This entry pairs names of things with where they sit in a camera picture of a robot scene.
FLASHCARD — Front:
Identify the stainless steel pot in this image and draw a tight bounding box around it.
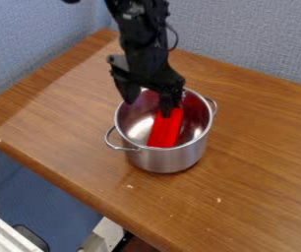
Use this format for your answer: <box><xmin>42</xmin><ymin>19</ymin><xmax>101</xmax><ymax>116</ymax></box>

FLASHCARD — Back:
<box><xmin>105</xmin><ymin>89</ymin><xmax>218</xmax><ymax>173</ymax></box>

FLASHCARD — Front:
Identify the red block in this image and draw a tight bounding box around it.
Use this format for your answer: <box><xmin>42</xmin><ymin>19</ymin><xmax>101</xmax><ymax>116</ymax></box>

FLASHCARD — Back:
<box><xmin>147</xmin><ymin>108</ymin><xmax>184</xmax><ymax>148</ymax></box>

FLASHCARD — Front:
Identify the white table leg bracket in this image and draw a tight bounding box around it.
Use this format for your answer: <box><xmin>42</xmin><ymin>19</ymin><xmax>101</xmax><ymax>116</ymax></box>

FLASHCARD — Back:
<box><xmin>77</xmin><ymin>218</ymin><xmax>133</xmax><ymax>252</ymax></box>

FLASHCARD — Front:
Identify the white device below table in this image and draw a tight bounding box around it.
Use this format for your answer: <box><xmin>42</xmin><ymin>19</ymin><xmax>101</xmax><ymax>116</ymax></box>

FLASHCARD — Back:
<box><xmin>0</xmin><ymin>219</ymin><xmax>49</xmax><ymax>252</ymax></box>

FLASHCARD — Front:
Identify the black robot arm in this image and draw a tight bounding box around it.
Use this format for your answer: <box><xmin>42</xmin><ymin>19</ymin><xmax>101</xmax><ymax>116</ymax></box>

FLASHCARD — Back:
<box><xmin>104</xmin><ymin>0</ymin><xmax>185</xmax><ymax>118</ymax></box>

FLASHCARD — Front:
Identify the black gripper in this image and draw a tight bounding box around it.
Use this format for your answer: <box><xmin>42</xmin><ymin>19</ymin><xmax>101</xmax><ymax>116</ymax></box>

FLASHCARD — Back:
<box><xmin>107</xmin><ymin>38</ymin><xmax>188</xmax><ymax>119</ymax></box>

